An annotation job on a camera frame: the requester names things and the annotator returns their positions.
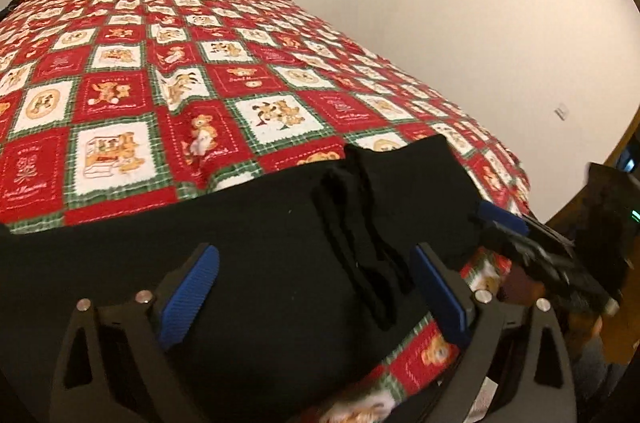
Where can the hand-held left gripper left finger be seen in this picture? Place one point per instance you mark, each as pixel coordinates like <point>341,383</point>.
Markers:
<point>187,298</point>

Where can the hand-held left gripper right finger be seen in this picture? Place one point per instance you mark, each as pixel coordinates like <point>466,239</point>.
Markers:
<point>445,295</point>

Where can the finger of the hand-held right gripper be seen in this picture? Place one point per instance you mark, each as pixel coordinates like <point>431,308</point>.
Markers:
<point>515,248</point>
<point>502,218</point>

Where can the black pants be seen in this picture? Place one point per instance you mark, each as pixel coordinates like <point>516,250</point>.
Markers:
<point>275,278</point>

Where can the red printed bedspread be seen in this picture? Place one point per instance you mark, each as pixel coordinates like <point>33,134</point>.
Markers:
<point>115,103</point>

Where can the dark cloth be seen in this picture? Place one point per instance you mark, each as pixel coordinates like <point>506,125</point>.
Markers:
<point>9,7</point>

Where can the white wall socket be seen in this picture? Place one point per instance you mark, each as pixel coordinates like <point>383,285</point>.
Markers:
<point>562,110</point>

